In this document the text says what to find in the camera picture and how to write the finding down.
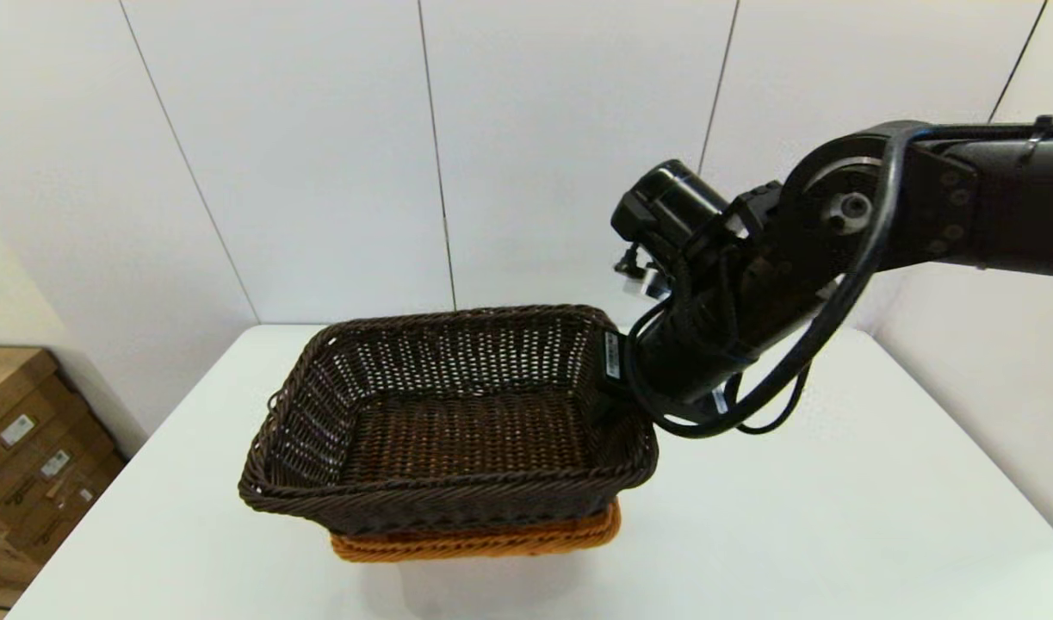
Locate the dark brown wicker basket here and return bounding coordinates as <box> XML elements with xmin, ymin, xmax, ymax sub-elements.
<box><xmin>238</xmin><ymin>304</ymin><xmax>660</xmax><ymax>536</ymax></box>

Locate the orange wicker basket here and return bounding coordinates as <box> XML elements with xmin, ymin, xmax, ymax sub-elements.
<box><xmin>330</xmin><ymin>499</ymin><xmax>623</xmax><ymax>564</ymax></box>

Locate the brown cardboard box white label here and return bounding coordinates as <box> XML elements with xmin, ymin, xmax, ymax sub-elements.
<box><xmin>9</xmin><ymin>452</ymin><xmax>131</xmax><ymax>566</ymax></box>
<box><xmin>0</xmin><ymin>413</ymin><xmax>118</xmax><ymax>511</ymax></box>
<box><xmin>0</xmin><ymin>347</ymin><xmax>90</xmax><ymax>450</ymax></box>

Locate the pale cardboard box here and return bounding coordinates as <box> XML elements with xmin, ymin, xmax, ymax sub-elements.
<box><xmin>0</xmin><ymin>508</ymin><xmax>45</xmax><ymax>608</ymax></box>

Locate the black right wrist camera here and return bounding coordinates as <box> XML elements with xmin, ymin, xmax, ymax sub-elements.
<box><xmin>610</xmin><ymin>159</ymin><xmax>734</xmax><ymax>276</ymax></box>

